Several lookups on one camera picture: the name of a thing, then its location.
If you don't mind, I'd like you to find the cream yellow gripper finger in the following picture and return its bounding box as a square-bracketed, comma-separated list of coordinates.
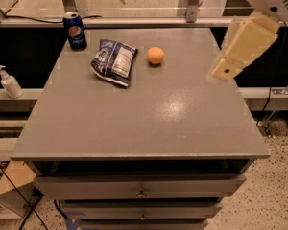
[206, 11, 280, 82]

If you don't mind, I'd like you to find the blue chip bag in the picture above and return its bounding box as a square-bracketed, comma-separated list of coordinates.
[91, 39, 138, 87]

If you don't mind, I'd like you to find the orange fruit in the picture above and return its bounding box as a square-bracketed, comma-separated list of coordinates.
[147, 47, 164, 65]

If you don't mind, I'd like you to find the grey drawer cabinet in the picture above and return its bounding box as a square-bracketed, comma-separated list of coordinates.
[9, 27, 271, 230]

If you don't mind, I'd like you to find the top grey drawer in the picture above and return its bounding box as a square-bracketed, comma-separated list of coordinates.
[34, 174, 246, 200]

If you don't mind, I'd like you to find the grey drawer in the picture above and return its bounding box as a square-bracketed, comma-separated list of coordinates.
[34, 174, 246, 200]
[79, 219, 208, 230]
[60, 200, 222, 220]

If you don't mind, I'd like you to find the blue Pepsi soda can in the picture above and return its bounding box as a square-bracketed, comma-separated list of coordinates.
[62, 11, 87, 50]

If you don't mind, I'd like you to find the bottom grey drawer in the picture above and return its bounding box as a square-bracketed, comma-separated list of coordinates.
[79, 219, 208, 230]

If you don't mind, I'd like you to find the white pump soap bottle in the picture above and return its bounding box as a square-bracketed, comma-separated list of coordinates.
[0, 65, 23, 99]

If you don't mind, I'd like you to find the middle grey drawer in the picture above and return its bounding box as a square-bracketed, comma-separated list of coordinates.
[60, 200, 222, 220]

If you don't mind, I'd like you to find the cardboard box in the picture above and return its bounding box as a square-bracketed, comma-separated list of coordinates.
[0, 161, 36, 219]

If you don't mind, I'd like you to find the grey metal railing frame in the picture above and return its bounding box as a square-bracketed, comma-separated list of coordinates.
[0, 0, 288, 29]

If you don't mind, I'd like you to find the black cable on railing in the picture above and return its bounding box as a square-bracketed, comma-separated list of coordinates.
[3, 13, 103, 25]

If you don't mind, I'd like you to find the black floor cable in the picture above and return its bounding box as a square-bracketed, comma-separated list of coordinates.
[0, 149, 50, 230]

